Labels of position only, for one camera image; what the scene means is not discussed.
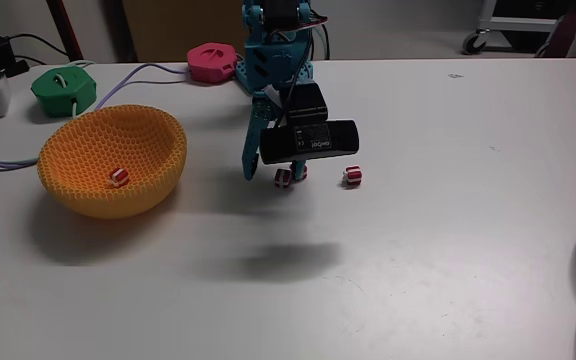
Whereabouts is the dark red chair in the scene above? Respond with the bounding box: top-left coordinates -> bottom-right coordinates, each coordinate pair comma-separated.
534,3 -> 576,59

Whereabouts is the black webcam with mount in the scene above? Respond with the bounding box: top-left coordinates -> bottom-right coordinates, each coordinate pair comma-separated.
258,82 -> 361,166

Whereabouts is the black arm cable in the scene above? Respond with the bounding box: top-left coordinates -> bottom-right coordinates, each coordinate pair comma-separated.
278,29 -> 316,126

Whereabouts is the green octagonal box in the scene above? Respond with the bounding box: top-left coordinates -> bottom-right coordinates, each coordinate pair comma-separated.
30,65 -> 98,119

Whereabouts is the pink octagonal box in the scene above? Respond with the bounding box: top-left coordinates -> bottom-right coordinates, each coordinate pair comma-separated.
186,41 -> 242,85

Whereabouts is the dark red pole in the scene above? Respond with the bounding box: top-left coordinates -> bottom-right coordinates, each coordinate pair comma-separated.
45,0 -> 85,63

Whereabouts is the purple cable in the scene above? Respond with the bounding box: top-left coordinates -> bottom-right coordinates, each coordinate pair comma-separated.
0,62 -> 190,172

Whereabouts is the brown board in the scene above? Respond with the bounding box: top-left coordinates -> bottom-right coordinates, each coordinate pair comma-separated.
120,0 -> 245,64

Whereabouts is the grey wheeled cart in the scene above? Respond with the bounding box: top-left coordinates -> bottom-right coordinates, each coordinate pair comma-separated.
461,0 -> 576,56

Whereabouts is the white flat ribbon cable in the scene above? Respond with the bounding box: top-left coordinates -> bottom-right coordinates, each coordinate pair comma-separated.
261,83 -> 285,110

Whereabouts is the yellow honeycomb basket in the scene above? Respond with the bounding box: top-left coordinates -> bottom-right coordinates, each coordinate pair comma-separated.
36,103 -> 189,220

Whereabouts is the pale green cable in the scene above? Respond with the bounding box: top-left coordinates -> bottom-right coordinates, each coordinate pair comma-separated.
316,23 -> 331,61

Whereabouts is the black adapter cable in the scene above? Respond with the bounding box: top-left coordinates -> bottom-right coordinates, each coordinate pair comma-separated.
6,33 -> 69,67

